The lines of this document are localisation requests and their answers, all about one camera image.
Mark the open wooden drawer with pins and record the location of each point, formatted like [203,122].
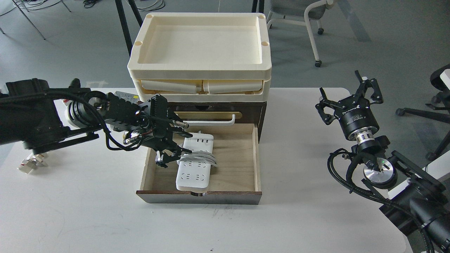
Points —
[236,181]

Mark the grey metal chair legs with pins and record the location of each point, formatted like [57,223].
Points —
[43,19]

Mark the black table leg frame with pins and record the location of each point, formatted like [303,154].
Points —
[123,21]

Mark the metal mesh power supply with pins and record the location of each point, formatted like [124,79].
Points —
[127,96]

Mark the cream plastic stacked tray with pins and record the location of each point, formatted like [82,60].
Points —
[202,57]

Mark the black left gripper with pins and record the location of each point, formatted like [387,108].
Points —
[151,124]

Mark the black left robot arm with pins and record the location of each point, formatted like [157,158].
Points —
[46,119]

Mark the white frame office chair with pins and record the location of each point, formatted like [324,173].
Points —
[308,10]

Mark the white drawer handle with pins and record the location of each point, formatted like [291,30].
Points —
[212,123]

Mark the white red circuit breaker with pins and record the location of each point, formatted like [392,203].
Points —
[32,162]

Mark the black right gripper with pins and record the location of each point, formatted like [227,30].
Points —
[358,118]

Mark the white power strip with cable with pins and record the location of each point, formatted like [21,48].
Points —
[194,168]

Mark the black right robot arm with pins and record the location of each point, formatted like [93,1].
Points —
[411,199]

